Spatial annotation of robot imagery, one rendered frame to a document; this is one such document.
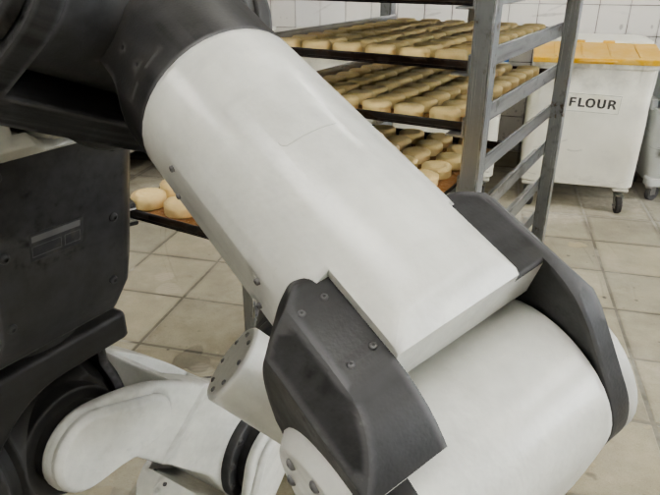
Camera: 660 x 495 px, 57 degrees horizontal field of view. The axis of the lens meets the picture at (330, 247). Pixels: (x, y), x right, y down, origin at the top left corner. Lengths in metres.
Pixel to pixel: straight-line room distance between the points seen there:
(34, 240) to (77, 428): 0.20
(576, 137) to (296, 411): 2.91
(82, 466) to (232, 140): 0.45
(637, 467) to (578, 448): 1.46
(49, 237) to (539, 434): 0.37
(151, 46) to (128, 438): 0.45
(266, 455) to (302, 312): 0.69
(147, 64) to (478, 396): 0.20
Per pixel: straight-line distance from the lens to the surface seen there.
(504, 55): 1.09
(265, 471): 0.91
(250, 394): 0.46
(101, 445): 0.65
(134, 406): 0.66
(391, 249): 0.21
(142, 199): 0.91
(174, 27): 0.30
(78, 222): 0.50
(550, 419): 0.24
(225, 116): 0.26
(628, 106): 3.07
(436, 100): 1.09
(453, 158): 1.07
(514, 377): 0.24
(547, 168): 1.57
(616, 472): 1.68
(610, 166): 3.15
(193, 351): 1.96
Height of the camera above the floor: 1.09
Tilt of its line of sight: 25 degrees down
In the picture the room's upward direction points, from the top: straight up
